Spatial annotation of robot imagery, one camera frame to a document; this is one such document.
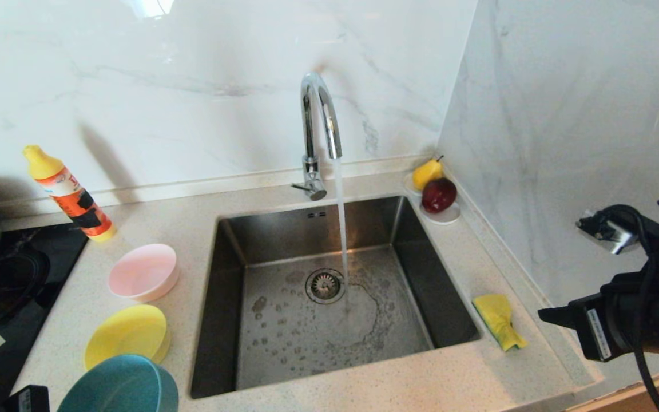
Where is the orange dish soap bottle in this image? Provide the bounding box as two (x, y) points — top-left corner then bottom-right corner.
(22, 145), (117, 243)

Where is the small white dish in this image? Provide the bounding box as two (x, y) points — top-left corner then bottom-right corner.
(402, 172), (461, 225)

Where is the yellow pear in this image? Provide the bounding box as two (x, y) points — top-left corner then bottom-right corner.
(411, 156), (443, 191)

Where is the blue plastic bowl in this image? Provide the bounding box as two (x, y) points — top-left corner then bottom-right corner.
(58, 354), (180, 412)

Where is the stainless steel sink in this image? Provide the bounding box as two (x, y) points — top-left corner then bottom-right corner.
(190, 196), (483, 399)

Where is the brown wooden panel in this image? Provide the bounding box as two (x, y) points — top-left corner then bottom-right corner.
(564, 358), (659, 412)

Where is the pink plastic bowl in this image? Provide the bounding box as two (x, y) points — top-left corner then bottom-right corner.
(108, 244), (180, 303)

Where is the chrome gooseneck faucet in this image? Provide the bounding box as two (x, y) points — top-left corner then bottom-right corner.
(291, 72), (343, 201)

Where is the yellow green sponge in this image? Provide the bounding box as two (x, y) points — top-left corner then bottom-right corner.
(472, 294), (528, 351)

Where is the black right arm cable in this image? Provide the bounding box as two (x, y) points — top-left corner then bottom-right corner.
(604, 204), (659, 412)

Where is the dark red apple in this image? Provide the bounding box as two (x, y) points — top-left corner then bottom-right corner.
(421, 177), (458, 213)

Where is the round metal drain strainer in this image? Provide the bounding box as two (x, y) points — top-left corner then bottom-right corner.
(305, 268), (346, 305)

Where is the black induction cooktop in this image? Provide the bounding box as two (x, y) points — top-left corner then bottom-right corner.
(0, 223), (88, 412)

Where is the yellow plastic bowl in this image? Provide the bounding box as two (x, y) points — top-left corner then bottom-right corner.
(84, 304), (171, 371)

